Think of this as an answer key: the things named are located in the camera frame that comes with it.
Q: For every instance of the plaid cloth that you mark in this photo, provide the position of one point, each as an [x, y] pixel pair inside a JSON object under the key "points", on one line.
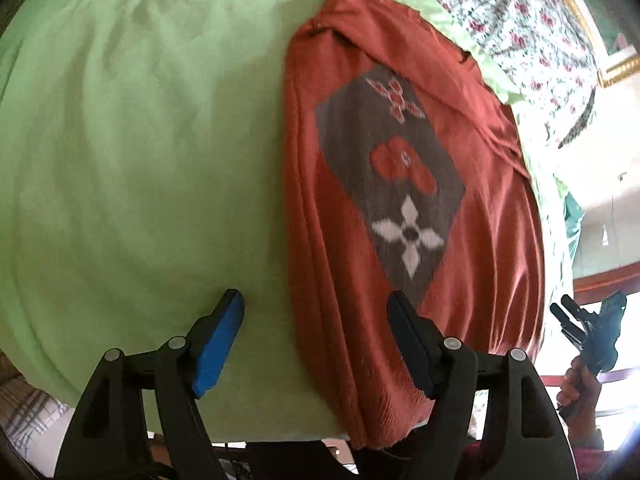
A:
{"points": [[27, 415]]}

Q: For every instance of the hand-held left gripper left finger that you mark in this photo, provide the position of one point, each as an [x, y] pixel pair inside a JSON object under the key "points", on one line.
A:
{"points": [[218, 342]]}

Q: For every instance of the gold picture frame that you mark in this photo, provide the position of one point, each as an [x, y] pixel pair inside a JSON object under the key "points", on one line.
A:
{"points": [[595, 35]]}

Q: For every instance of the light green blanket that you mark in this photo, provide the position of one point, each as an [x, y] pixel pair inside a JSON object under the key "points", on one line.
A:
{"points": [[140, 160]]}

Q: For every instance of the person's right hand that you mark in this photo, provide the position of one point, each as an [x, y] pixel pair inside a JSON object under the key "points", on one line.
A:
{"points": [[575, 385]]}

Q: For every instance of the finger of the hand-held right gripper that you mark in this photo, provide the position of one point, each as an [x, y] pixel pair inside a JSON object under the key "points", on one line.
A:
{"points": [[567, 316]]}

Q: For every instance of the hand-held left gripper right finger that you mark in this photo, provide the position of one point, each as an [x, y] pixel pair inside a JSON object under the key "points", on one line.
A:
{"points": [[411, 337]]}

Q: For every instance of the floral bed sheet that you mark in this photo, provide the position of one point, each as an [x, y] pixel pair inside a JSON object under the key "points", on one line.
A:
{"points": [[515, 20]]}

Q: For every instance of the rust red printed shirt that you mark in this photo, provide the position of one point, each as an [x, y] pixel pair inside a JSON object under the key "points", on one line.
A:
{"points": [[400, 210]]}

